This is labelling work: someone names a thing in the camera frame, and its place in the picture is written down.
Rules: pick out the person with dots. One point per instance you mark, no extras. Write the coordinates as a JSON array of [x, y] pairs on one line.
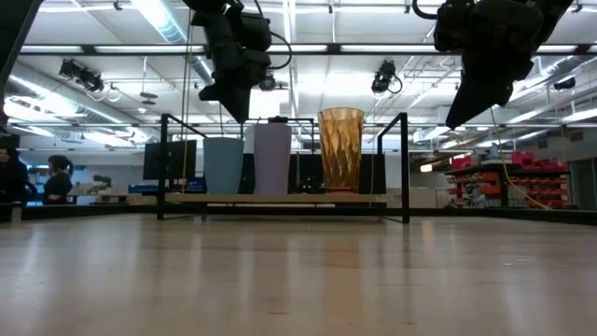
[[11, 177], [58, 184]]

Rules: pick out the black overhead rig bar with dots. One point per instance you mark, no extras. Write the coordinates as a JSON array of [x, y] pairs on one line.
[[373, 48]]

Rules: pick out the shelving with red bins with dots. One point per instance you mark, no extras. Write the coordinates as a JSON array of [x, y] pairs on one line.
[[541, 186]]

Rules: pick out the green potted plant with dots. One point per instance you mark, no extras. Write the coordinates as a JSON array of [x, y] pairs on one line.
[[100, 183]]

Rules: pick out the black metal shelf wooden board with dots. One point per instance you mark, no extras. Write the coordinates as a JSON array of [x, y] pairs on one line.
[[280, 198]]

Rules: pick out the black ceiling spotlight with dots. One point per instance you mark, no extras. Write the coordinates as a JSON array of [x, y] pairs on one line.
[[565, 83]]

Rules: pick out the blue-grey plastic cup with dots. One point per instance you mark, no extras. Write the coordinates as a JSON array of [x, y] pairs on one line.
[[223, 165]]

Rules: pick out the lilac plastic cup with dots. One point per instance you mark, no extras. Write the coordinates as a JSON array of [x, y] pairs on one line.
[[272, 158]]

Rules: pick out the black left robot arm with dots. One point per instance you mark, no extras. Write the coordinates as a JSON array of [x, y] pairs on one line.
[[14, 28]]

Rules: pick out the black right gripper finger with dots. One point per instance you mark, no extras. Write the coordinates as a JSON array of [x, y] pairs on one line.
[[476, 100]]

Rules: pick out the black partition panels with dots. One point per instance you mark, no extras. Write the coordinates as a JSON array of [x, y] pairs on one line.
[[373, 172]]

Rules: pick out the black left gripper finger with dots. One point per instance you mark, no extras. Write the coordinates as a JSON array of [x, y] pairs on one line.
[[238, 102], [211, 94]]

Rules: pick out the amber faceted plastic cup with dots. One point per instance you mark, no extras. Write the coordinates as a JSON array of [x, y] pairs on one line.
[[341, 149]]

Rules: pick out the round black ceiling camera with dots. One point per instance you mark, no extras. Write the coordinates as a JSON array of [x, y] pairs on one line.
[[270, 85]]

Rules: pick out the black computer monitor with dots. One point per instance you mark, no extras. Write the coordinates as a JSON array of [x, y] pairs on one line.
[[151, 158]]

